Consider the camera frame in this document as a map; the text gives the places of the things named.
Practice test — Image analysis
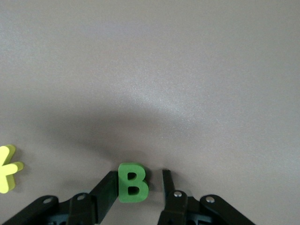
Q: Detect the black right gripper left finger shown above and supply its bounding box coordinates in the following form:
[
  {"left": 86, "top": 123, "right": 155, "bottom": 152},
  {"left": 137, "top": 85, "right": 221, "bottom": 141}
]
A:
[{"left": 0, "top": 171, "right": 118, "bottom": 225}]

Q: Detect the yellow foam letter k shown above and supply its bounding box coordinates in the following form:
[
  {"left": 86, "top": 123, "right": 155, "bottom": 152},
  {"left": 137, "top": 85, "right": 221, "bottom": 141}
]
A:
[{"left": 0, "top": 144, "right": 24, "bottom": 194}]

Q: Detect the green foam capital letter B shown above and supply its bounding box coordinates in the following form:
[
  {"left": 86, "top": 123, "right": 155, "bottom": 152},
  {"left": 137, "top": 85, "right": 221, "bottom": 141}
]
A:
[{"left": 118, "top": 162, "right": 150, "bottom": 203}]

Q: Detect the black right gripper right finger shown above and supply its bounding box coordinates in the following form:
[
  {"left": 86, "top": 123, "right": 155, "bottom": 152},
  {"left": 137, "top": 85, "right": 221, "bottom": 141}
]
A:
[{"left": 157, "top": 169, "right": 257, "bottom": 225}]

